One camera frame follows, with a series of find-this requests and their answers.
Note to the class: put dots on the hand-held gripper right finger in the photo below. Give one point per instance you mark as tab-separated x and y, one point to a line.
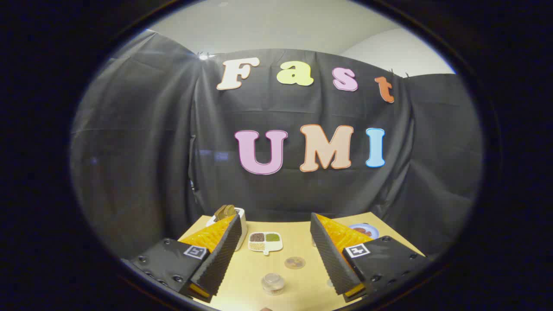
328	255

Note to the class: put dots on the white toaster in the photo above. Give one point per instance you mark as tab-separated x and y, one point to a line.
242	229

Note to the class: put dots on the round clear coaster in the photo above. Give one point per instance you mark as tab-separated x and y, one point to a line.
295	262

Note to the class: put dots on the blue and white plate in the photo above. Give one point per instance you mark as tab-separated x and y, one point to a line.
367	229

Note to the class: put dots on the wooden table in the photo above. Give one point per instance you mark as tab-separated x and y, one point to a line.
298	242

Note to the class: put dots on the black backdrop cloth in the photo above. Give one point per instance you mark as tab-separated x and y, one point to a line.
142	142

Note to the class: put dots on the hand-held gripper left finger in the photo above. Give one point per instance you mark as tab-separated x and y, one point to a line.
222	252

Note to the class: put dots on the brown bread slices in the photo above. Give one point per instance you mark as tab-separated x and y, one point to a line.
225	211

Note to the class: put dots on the small clear cup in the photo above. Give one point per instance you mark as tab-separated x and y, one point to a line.
273	283

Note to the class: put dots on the white divided dish with grains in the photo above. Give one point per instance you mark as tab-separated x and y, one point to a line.
265	242

